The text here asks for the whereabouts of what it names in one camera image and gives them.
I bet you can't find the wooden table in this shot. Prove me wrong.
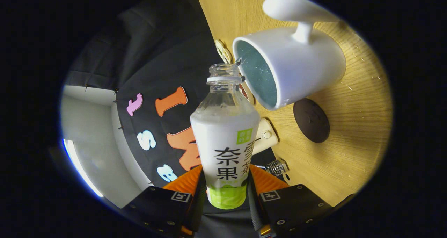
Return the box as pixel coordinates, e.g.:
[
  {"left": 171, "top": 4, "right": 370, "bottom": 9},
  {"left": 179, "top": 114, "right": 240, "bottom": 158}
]
[{"left": 193, "top": 0, "right": 393, "bottom": 207}]

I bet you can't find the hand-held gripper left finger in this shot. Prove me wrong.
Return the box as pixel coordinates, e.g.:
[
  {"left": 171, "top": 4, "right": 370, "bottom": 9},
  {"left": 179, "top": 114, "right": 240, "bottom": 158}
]
[{"left": 124, "top": 165, "right": 206, "bottom": 238}]

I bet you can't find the white green juice bottle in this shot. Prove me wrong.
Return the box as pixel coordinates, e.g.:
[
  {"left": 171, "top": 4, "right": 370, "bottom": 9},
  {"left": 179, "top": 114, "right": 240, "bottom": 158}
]
[{"left": 190, "top": 63, "right": 261, "bottom": 210}]

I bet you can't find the white toaster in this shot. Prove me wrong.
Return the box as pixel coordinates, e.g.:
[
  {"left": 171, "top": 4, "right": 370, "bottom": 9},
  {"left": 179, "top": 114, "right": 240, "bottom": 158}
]
[{"left": 251, "top": 118, "right": 279, "bottom": 156}]

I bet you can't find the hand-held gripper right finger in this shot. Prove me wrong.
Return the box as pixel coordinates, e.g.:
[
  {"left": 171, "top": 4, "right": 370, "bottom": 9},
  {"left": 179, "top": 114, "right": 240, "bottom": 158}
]
[{"left": 246, "top": 164, "right": 333, "bottom": 238}]

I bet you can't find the white plate with red food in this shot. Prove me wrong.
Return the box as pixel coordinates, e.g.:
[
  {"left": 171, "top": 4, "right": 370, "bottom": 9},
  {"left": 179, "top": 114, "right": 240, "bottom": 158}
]
[{"left": 239, "top": 82, "right": 255, "bottom": 106}]

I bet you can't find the white cup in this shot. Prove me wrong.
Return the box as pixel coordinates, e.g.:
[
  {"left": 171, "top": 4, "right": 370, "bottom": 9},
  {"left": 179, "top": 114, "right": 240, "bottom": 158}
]
[{"left": 232, "top": 0, "right": 347, "bottom": 111}]

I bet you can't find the metal wire utensil holder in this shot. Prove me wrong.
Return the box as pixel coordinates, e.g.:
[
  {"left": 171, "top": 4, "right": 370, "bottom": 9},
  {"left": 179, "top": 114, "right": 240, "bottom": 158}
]
[{"left": 265, "top": 158, "right": 290, "bottom": 176}]

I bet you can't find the white divided dish with seeds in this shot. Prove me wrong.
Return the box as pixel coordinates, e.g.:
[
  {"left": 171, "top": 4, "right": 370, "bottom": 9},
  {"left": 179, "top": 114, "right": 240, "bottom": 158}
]
[{"left": 215, "top": 39, "right": 232, "bottom": 64}]

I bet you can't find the dark brown round coaster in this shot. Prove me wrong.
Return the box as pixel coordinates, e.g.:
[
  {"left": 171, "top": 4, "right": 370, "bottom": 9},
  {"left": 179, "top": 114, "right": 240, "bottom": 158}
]
[{"left": 293, "top": 98, "right": 330, "bottom": 143}]

